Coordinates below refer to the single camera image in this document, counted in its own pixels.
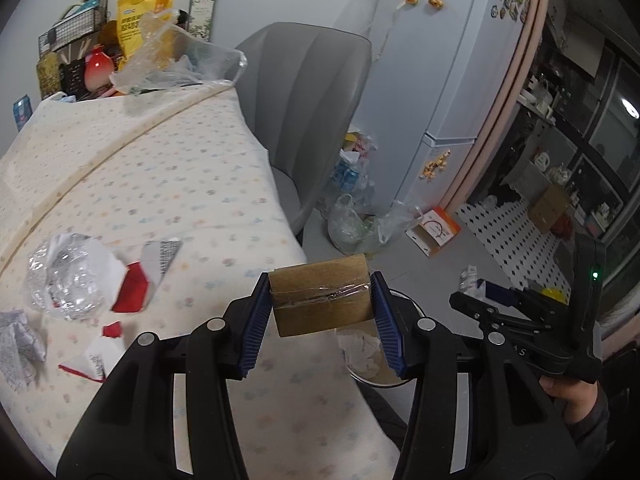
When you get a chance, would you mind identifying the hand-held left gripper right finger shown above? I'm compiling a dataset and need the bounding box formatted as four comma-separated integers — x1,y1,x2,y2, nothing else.
369,270,577,480

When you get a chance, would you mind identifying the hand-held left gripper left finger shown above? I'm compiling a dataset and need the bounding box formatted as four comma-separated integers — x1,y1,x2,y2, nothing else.
56,271,274,480

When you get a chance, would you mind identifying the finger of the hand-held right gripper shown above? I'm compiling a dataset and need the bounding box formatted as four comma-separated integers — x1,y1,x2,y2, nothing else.
476,278,569,319
448,291,550,337

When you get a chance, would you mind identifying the large white tissue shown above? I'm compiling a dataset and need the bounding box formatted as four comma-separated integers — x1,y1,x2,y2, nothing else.
339,332,385,379

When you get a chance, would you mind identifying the white bin with black rim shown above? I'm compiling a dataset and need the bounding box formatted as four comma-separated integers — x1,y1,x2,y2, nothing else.
335,289,427,389

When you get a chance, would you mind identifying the brown taped cardboard piece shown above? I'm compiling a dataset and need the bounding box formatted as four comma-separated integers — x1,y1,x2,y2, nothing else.
268,254,375,339

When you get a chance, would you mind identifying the white printed receipt paper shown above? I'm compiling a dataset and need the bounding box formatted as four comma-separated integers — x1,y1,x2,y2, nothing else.
0,309,49,392

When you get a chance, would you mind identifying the person's right forearm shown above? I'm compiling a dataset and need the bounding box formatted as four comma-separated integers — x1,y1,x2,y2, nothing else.
562,386,612,462

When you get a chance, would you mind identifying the person's right hand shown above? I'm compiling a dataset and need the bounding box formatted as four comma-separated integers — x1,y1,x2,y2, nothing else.
539,374,598,412

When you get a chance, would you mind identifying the black and white patterned mat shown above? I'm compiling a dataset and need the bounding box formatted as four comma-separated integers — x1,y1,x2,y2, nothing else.
457,194,577,302

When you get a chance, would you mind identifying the orange and white cardboard box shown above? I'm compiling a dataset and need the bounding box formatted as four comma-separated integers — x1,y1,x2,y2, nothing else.
404,207,462,257

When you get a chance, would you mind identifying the brown cardboard box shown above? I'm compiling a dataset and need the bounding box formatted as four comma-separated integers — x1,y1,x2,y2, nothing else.
529,184,571,234

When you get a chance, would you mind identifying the clear bag of empty bottles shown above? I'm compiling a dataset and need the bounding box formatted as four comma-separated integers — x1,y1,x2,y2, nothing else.
327,193,426,255

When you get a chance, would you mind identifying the grey striped wrapper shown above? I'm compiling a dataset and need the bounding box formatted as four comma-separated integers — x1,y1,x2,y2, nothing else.
139,239,184,282

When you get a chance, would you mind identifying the yellow figure fridge magnet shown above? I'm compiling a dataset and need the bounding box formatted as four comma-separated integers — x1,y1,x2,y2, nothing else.
422,149,454,181

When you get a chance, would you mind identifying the pack of water bottles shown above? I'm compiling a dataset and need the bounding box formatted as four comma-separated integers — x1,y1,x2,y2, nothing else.
329,157,376,211

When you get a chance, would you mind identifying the torn red and white carton piece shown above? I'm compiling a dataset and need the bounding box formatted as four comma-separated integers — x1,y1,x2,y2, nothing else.
57,337,119,379

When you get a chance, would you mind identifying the floral tablecloth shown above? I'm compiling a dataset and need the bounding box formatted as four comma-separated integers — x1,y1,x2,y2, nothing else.
0,82,402,480

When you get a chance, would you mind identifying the white bag with yellow packets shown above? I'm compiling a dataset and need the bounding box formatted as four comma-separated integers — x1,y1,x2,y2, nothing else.
342,131,379,161

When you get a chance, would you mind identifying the crumpled clear plastic wrap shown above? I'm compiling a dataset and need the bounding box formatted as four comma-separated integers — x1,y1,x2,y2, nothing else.
26,232,127,322

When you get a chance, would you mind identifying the white kettle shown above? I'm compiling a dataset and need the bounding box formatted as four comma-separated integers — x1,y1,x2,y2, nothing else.
520,77,559,121

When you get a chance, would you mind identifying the white refrigerator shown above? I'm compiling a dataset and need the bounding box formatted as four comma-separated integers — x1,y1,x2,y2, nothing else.
332,0,532,222

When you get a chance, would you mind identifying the grey upholstered chair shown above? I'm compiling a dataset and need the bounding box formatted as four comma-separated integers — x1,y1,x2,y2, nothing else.
234,22,374,242

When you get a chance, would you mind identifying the clear plastic bag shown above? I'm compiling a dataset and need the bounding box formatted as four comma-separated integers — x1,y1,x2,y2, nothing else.
109,9,249,99

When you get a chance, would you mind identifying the white hanging plastic bag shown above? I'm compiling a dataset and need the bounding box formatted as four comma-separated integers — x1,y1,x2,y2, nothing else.
374,0,404,57

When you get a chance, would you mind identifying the red peach-shaped vase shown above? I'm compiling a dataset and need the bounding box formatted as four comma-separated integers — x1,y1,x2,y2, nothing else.
83,44,117,94

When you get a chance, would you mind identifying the black mesh pen holder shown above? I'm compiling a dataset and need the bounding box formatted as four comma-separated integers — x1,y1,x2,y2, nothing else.
58,57,89,97

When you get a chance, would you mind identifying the blue drink can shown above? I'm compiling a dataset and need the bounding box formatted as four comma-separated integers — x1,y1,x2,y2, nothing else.
12,93,34,134

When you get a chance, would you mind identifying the yellow patterned jar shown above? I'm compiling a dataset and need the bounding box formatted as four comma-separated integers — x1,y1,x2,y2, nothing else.
35,54,64,99

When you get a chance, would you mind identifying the tall green box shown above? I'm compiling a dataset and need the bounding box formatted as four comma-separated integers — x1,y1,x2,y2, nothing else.
188,0,222,44

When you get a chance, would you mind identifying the yellow snack bag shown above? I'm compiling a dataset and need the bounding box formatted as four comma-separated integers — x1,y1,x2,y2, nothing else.
116,0,179,72

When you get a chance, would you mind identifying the black wire basket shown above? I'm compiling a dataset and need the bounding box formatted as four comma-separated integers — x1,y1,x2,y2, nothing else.
38,7,111,54

